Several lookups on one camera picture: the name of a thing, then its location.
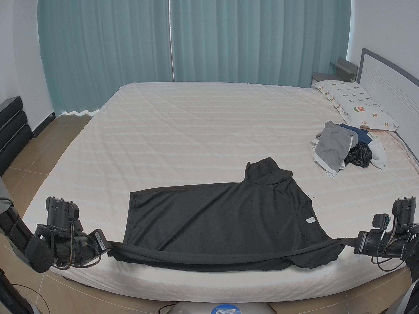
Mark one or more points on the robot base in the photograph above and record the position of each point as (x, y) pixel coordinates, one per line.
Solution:
(196, 309)

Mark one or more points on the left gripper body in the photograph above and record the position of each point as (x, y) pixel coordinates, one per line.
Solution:
(91, 245)

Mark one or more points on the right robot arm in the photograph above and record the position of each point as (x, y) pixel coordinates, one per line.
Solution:
(404, 214)

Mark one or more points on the grey garment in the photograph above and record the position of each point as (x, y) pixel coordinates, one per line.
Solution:
(332, 146)

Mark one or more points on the black T-shirt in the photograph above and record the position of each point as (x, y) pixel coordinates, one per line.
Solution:
(212, 214)

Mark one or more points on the bed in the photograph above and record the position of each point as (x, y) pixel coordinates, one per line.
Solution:
(196, 126)

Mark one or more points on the white garment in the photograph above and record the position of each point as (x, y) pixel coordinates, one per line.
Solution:
(379, 152)

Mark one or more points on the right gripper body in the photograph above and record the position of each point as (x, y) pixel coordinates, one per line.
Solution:
(370, 244)

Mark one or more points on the dark blue garment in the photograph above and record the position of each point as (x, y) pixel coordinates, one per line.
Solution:
(361, 134)

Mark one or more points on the blue-green curtain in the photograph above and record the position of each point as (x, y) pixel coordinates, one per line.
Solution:
(108, 38)
(262, 28)

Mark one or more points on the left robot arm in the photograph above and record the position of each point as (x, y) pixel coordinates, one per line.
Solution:
(39, 253)

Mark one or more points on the white printed pillow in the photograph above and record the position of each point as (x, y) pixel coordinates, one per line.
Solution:
(356, 103)

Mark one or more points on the grey bedside table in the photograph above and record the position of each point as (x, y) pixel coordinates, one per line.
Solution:
(342, 67)

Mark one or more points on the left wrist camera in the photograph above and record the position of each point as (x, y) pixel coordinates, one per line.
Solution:
(75, 212)

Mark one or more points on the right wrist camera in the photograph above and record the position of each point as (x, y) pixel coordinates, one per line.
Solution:
(381, 221)

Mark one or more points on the black chest of drawers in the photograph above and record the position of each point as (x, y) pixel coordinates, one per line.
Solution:
(13, 132)

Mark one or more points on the black shiny garment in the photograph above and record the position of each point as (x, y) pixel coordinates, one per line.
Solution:
(358, 154)

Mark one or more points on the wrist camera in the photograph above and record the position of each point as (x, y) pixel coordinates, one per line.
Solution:
(75, 212)
(381, 221)

